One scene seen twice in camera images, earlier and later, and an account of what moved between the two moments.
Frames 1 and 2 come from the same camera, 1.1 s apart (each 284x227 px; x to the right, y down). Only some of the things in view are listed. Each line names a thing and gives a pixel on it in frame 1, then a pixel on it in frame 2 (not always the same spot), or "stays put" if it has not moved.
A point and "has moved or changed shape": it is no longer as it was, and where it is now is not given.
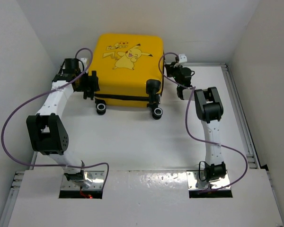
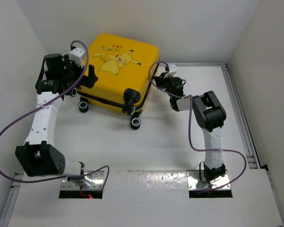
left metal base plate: [93, 180] stays put
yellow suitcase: [130, 68] has moved or changed shape
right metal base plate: [194, 183] stays put
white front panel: [146, 198] stays put
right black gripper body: [174, 71] → [164, 83]
